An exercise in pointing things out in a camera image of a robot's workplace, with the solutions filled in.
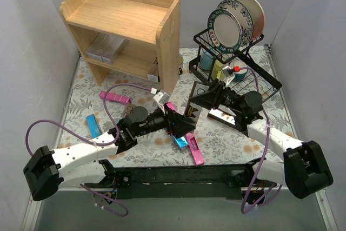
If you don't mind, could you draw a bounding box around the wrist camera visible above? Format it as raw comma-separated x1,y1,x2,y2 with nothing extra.
150,88,170,112
221,64,241,86

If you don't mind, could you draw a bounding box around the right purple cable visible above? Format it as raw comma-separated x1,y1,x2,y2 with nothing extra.
239,65,283,214

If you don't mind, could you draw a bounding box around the cyan toothpaste box left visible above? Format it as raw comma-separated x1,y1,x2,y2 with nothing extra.
86,114,102,138

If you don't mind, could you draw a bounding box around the wooden two-tier shelf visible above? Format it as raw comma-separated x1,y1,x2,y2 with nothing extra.
59,0,181,94

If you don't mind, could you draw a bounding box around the silver black RO toothpaste box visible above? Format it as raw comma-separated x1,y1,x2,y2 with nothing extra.
208,109,248,135

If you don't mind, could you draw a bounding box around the silver blue RO toothpaste box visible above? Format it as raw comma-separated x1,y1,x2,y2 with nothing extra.
122,103,136,118

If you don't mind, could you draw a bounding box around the magenta toothpaste box far left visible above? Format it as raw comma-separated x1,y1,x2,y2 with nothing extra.
99,91,131,105

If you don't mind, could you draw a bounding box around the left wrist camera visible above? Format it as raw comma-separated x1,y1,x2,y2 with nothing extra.
150,88,170,112

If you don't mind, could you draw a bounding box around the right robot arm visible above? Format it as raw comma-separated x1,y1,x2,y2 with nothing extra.
187,80,334,199

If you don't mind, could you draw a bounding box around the cyan toothpaste box centre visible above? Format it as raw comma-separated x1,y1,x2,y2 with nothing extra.
173,136,188,150

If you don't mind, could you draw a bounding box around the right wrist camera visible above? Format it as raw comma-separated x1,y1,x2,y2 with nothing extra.
221,64,241,86

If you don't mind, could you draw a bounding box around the floral table mat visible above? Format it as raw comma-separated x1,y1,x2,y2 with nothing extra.
54,47,303,167

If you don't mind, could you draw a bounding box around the dark striped toothpaste box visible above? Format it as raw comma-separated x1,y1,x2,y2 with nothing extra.
183,81,209,125

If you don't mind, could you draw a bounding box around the white toothpaste box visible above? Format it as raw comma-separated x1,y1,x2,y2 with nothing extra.
102,37,128,64

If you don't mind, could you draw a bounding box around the light blue mug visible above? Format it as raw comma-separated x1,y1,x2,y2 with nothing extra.
199,49,214,70

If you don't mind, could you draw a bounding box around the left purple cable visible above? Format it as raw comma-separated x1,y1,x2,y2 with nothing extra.
25,83,159,217

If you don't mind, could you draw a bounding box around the teal and white bowl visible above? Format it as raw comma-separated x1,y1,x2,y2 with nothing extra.
234,65,248,81

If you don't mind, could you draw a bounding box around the blue floral patterned plate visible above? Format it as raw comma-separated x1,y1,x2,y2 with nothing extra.
217,0,254,47

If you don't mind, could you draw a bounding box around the silver Protefix toothpaste box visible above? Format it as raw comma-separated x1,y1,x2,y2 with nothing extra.
98,35,116,57

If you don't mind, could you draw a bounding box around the pink toothpaste box centre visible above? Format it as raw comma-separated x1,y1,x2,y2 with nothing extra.
165,102,177,112

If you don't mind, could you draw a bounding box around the purple cable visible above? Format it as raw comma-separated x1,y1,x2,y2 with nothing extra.
239,65,283,214
25,83,159,217

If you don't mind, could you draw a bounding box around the pink toothpaste box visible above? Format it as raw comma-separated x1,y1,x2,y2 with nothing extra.
165,102,177,112
186,133,204,166

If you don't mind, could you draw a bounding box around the black wire dish rack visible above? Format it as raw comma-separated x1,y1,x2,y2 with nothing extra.
189,29,282,102

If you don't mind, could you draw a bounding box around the pink toothpaste box front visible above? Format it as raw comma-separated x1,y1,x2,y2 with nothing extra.
186,133,204,166

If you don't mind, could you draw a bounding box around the brown silver RO toothpaste box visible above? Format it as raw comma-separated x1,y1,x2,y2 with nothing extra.
147,58,160,83

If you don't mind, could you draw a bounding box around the cyan toothpaste box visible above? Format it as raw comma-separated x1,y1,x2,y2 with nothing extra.
173,136,188,150
86,114,102,138

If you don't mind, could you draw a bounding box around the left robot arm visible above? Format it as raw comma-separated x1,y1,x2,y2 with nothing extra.
23,104,198,201

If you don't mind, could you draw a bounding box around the green rimmed white plate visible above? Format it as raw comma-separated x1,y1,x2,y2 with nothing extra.
207,9,242,54

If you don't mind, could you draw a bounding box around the beige and pink plate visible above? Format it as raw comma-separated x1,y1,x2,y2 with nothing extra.
237,0,265,40

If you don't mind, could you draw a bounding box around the yellow green mug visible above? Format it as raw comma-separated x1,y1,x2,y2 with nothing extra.
211,60,225,81

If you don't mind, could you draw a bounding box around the yellow mug behind shelf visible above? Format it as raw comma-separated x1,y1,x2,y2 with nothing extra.
178,55,184,75

